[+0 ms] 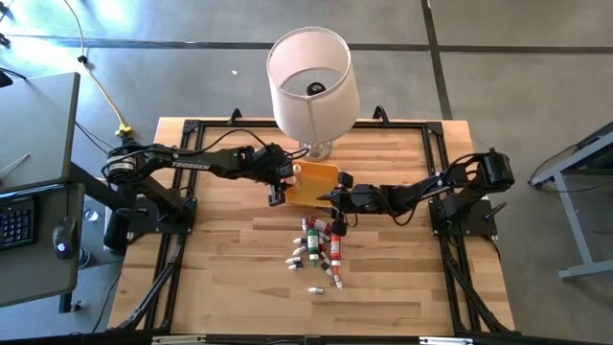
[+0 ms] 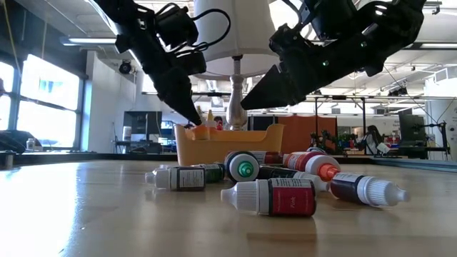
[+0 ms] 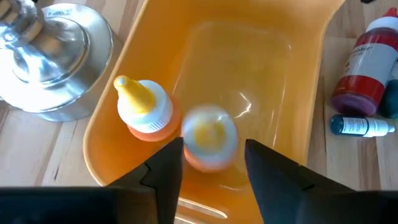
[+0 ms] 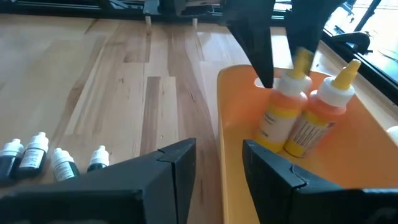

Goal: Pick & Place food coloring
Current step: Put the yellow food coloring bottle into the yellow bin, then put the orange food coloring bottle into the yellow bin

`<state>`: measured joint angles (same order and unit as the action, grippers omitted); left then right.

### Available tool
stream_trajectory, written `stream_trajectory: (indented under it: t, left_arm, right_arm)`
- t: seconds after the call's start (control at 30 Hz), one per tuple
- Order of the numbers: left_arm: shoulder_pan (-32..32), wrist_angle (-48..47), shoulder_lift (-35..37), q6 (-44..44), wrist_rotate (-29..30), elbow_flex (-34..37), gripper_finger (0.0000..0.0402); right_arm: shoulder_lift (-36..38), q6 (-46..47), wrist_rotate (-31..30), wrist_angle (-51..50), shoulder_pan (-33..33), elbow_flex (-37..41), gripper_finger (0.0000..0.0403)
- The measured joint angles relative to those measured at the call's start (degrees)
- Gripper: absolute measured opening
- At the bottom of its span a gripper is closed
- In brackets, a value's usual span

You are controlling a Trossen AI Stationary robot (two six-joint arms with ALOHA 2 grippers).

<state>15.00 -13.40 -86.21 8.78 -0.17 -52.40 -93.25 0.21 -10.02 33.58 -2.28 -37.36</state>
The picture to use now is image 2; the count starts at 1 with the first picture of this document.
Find black wall-mounted camera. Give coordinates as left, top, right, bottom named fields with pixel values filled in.
left=119, top=59, right=134, bottom=76

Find dark computer monitor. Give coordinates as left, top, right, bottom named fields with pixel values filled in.
left=398, top=113, right=426, bottom=143

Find dark office desk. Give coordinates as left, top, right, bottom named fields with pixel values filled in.
left=113, top=139, right=178, bottom=155

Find long ceiling light fixture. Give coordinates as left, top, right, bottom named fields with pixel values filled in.
left=59, top=35, right=119, bottom=46

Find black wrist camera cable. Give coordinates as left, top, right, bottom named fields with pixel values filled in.
left=171, top=7, right=232, bottom=58

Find person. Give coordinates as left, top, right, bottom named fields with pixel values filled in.
left=361, top=124, right=383, bottom=155

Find orange partition wall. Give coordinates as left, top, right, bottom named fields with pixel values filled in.
left=278, top=116, right=338, bottom=155

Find large crimson food coloring bottle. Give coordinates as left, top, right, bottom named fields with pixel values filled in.
left=249, top=150, right=285, bottom=166

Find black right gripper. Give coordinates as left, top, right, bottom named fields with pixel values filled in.
left=241, top=24, right=372, bottom=111

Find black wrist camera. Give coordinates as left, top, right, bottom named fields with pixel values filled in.
left=306, top=0, right=358, bottom=39
left=155, top=4, right=200, bottom=49

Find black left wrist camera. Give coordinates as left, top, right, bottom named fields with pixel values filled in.
left=155, top=4, right=200, bottom=49

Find small dark red coloring bottle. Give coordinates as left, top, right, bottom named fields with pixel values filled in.
left=329, top=171, right=411, bottom=208

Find white shade table lamp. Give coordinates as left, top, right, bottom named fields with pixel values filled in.
left=192, top=0, right=281, bottom=131

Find large bright window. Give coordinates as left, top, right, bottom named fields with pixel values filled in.
left=0, top=53, right=85, bottom=151

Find large orange-red food coloring bottle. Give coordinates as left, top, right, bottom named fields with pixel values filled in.
left=282, top=151, right=342, bottom=182

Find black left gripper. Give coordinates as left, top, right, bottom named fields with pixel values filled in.
left=116, top=21, right=207, bottom=126

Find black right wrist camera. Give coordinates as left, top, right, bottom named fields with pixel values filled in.
left=306, top=0, right=358, bottom=39

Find small pink food coloring bottle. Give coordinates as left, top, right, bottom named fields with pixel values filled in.
left=220, top=177, right=318, bottom=218

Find small black food coloring bottle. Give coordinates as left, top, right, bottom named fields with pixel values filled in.
left=256, top=166, right=330, bottom=193
left=144, top=166, right=207, bottom=192

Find large green food coloring bottle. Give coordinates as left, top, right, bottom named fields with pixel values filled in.
left=224, top=150, right=261, bottom=183

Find yellow plastic bin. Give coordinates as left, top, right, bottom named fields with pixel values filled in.
left=174, top=123, right=286, bottom=167

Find black metal rack frame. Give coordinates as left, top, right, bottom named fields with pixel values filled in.
left=313, top=95, right=368, bottom=153

